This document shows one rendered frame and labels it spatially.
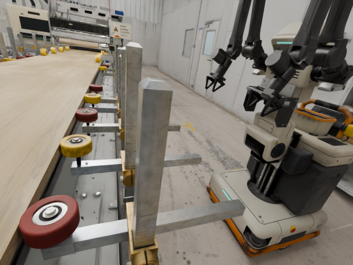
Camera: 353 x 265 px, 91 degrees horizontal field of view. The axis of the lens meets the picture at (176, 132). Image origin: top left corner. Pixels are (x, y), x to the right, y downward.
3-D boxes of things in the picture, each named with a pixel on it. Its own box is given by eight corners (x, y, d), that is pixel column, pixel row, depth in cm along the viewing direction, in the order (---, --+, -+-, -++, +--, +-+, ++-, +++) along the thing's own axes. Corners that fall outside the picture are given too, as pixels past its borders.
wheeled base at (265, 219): (259, 182, 187) (267, 162, 176) (319, 238, 133) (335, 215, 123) (203, 190, 164) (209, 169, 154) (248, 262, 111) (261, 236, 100)
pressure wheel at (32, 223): (81, 268, 32) (74, 225, 27) (26, 284, 29) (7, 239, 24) (85, 228, 38) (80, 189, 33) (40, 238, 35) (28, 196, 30)
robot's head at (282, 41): (295, 46, 101) (290, 20, 93) (334, 47, 83) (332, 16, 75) (275, 62, 101) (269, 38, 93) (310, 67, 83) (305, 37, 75)
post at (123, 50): (128, 157, 84) (131, 47, 64) (128, 161, 81) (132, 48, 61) (121, 158, 83) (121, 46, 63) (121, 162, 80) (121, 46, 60)
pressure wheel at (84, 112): (81, 141, 70) (78, 114, 66) (76, 133, 76) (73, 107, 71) (101, 137, 75) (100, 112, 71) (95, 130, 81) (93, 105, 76)
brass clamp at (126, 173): (136, 161, 65) (136, 149, 63) (141, 186, 54) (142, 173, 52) (118, 162, 63) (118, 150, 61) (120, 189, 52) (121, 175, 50)
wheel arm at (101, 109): (165, 113, 112) (166, 106, 110) (166, 115, 109) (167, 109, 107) (90, 112, 97) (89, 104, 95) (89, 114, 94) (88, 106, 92)
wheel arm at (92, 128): (177, 130, 91) (178, 122, 89) (179, 132, 88) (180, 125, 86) (83, 131, 76) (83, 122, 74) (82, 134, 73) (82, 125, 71)
